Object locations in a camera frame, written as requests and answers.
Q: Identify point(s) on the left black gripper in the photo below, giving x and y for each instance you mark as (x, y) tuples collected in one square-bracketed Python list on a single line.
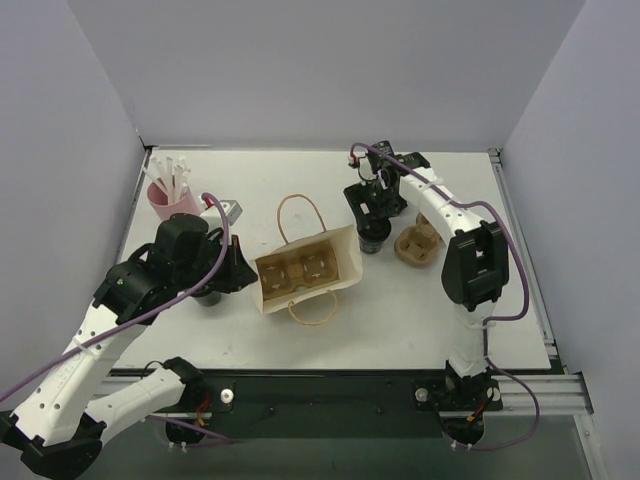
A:
[(235, 270)]

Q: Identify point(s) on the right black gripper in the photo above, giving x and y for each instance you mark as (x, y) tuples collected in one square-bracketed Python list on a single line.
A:
[(367, 214)]

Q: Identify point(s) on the grey paper coffee cup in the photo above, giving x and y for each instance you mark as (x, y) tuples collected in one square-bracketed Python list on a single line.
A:
[(371, 242)]

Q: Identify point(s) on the brown paper takeout bag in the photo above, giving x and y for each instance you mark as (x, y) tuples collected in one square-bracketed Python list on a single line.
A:
[(345, 242)]

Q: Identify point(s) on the brown pulp cup carrier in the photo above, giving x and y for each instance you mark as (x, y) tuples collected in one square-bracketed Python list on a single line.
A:
[(418, 245)]

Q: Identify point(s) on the black coffee cup lid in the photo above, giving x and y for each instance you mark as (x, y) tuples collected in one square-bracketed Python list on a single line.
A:
[(375, 231)]

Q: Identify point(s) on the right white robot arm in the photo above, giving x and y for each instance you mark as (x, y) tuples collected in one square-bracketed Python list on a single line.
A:
[(476, 265)]

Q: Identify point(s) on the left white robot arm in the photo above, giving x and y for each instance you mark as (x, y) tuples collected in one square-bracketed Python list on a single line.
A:
[(61, 428)]

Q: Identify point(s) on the white wrapped straws bundle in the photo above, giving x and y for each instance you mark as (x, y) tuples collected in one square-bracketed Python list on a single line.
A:
[(170, 176)]

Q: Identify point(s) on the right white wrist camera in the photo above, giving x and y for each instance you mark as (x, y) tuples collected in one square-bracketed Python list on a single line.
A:
[(362, 167)]

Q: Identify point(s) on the black mounting base plate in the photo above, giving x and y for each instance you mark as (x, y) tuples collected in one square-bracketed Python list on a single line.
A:
[(296, 421)]

